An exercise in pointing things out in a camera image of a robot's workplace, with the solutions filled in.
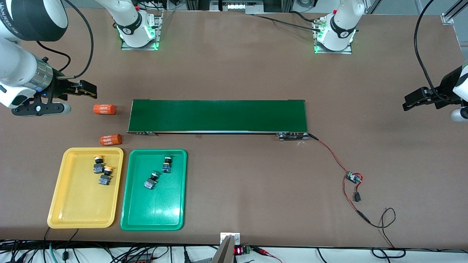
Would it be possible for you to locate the orange 4680 cylinder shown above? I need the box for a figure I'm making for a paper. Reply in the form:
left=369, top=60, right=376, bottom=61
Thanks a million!
left=93, top=104, right=117, bottom=115
left=100, top=134, right=122, bottom=146

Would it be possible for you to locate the yellow plastic tray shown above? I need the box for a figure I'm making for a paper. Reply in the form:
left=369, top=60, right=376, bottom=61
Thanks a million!
left=47, top=147, right=124, bottom=229

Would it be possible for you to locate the green plastic tray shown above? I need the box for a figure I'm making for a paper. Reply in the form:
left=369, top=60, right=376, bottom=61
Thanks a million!
left=120, top=149, right=188, bottom=231

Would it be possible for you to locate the green conveyor belt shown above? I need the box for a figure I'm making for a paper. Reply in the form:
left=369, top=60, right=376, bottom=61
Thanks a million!
left=127, top=99, right=310, bottom=141

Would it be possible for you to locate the equipment rack behind table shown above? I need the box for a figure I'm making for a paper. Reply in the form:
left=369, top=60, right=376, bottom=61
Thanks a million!
left=185, top=0, right=293, bottom=15

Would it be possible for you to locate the red clip lead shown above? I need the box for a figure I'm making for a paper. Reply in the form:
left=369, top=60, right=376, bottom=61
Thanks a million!
left=252, top=246, right=283, bottom=263

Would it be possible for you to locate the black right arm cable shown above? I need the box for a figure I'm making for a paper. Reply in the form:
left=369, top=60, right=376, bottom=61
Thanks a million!
left=36, top=0, right=94, bottom=79

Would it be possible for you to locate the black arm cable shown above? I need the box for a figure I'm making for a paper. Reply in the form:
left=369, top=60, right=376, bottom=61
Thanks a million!
left=414, top=0, right=449, bottom=103
left=36, top=0, right=94, bottom=79

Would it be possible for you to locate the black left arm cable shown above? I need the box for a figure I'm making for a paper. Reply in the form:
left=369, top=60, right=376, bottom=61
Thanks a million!
left=414, top=0, right=449, bottom=103

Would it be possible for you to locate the aluminium frame profile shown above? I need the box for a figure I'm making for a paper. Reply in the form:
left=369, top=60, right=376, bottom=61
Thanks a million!
left=441, top=0, right=468, bottom=25

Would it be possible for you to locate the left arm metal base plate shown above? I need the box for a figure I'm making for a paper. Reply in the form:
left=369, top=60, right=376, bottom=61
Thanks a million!
left=314, top=18, right=353, bottom=54

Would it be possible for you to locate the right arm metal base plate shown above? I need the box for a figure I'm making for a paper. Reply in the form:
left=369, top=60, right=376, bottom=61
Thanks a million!
left=121, top=15, right=163, bottom=51

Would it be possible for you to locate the red and black wire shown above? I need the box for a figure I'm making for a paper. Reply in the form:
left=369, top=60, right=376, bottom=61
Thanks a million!
left=308, top=133, right=371, bottom=224

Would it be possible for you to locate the thin black looped cable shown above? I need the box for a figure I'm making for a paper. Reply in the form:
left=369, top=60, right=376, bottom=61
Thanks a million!
left=367, top=207, right=406, bottom=258

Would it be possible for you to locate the black cable on table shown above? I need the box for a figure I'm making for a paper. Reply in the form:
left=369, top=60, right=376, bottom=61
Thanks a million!
left=252, top=11, right=322, bottom=32

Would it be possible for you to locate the silver mount bracket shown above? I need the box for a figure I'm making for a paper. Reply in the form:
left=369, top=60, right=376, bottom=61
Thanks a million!
left=220, top=232, right=241, bottom=246

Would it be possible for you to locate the grey mount bar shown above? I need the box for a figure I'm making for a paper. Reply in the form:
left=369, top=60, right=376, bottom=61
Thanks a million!
left=211, top=235, right=235, bottom=263

